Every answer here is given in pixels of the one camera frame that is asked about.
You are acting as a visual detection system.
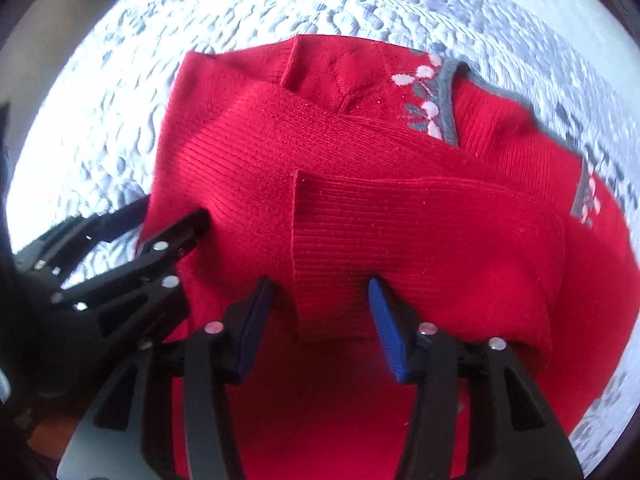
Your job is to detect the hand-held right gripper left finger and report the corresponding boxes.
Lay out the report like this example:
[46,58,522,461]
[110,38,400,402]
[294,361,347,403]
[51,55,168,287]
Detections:
[91,276,276,480]

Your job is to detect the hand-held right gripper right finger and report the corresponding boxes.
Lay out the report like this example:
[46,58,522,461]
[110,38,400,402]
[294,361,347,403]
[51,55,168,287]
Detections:
[367,277,584,480]

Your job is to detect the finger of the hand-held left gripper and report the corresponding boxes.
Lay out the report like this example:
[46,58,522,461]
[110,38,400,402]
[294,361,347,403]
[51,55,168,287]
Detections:
[50,207,210,347]
[14,195,152,281]

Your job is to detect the red knit sweater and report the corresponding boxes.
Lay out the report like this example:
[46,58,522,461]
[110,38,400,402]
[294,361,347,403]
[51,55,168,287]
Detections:
[136,34,640,480]

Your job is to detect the white quilted bedspread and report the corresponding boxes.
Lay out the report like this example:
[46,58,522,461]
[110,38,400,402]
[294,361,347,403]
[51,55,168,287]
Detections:
[7,0,640,480]

